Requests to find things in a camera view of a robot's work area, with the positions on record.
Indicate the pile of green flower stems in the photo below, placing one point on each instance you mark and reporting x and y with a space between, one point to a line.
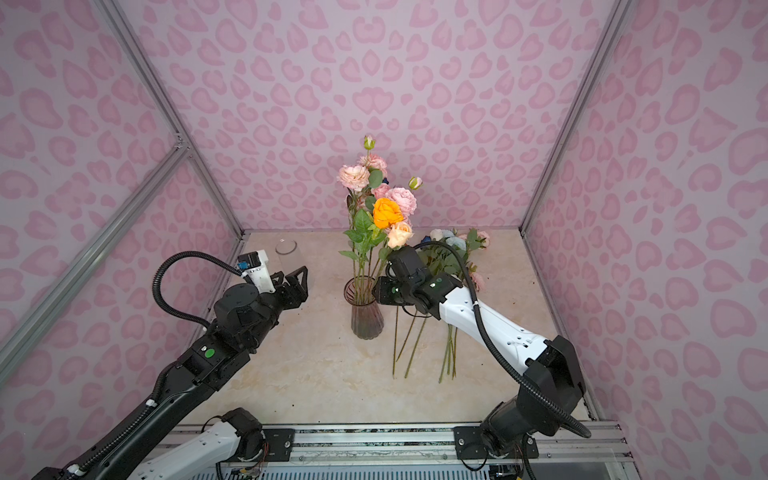
438 259

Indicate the tall clear ribbed glass vase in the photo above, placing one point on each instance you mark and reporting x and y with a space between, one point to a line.
289 255

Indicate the orange flower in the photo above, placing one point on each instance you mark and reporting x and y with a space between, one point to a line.
368 232

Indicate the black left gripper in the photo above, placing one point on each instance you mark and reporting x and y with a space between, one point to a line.
300 292

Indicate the peach rose stem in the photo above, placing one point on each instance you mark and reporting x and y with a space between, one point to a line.
397 237

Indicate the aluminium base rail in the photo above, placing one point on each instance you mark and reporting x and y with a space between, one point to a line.
429 451

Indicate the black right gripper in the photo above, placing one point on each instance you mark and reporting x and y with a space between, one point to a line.
383 292

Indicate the aluminium frame post right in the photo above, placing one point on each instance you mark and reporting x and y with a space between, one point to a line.
620 13

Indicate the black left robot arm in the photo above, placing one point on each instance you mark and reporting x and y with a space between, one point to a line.
244 316

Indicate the pink peony flower spray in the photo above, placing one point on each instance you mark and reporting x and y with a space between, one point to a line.
403 197

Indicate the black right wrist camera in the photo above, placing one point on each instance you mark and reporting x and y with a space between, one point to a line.
406 266

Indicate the aluminium frame corner post left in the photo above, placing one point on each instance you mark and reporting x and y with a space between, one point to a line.
128 40

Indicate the pink rose bud spray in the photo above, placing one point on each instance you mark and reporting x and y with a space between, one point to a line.
367 175

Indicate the light blue flower spray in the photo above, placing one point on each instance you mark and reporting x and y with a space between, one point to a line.
449 238

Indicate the aluminium diagonal frame bar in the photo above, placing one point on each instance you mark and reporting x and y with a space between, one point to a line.
38 321

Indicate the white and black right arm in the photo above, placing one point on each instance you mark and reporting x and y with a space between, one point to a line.
550 380

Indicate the pink ribbed glass vase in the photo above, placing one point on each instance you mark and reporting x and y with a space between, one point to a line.
366 321

